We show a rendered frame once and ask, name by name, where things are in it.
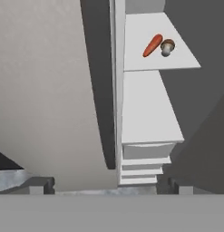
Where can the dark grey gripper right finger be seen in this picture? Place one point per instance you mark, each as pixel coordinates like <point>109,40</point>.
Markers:
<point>173,184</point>

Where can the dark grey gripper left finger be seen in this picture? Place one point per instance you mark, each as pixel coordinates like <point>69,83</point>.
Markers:
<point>40,181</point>

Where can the white freezer drawer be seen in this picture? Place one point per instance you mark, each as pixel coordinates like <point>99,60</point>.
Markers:
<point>146,151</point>

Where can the grey fridge freezer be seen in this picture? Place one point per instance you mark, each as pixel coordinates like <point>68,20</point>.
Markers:
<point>201,120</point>

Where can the white freezer shelf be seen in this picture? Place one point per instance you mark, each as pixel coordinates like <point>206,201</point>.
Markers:
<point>146,27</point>
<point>146,108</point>

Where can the pale grey freezer door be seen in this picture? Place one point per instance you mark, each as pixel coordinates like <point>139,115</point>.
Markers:
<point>43,90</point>

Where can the brown capped mushroom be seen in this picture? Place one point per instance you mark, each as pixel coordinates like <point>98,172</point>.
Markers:
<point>167,46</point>

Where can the orange carrot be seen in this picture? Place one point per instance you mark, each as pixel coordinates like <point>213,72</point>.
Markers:
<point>152,45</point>

